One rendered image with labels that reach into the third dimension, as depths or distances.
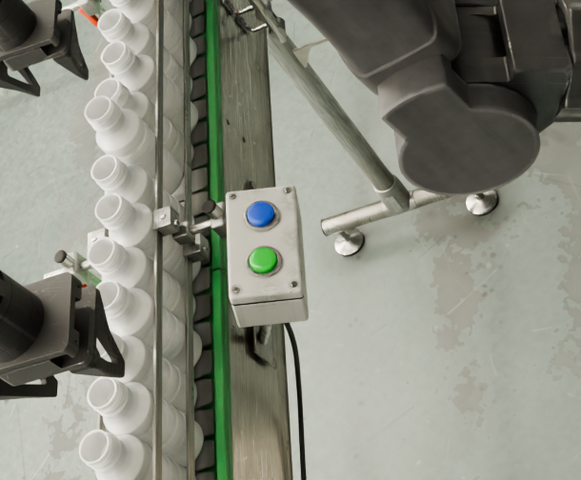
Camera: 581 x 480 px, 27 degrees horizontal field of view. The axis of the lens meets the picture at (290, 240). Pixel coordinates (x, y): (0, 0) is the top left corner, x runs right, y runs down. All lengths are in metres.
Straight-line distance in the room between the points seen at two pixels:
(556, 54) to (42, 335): 0.42
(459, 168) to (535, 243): 1.84
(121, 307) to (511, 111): 0.75
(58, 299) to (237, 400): 0.57
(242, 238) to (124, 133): 0.21
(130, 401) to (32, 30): 0.40
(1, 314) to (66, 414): 2.03
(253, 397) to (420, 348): 1.05
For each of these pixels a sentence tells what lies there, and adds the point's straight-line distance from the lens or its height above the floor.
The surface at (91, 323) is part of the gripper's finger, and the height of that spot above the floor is 1.47.
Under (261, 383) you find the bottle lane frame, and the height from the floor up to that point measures 0.90.
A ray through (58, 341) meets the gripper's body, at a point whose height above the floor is 1.49.
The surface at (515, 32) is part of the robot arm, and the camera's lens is 0.65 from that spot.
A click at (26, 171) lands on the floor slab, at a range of 3.35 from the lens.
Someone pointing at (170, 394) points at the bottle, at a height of 1.05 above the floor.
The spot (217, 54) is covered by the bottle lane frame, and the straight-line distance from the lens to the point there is 1.68.
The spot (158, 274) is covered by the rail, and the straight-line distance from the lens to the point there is 1.36.
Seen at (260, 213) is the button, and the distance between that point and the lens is 1.31.
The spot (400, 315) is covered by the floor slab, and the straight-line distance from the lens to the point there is 2.52.
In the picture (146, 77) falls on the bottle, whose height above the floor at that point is 1.12.
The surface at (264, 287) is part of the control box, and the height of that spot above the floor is 1.11.
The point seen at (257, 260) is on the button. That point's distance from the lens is 1.28.
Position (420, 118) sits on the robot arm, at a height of 1.62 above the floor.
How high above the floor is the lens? 2.09
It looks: 50 degrees down
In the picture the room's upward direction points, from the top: 44 degrees counter-clockwise
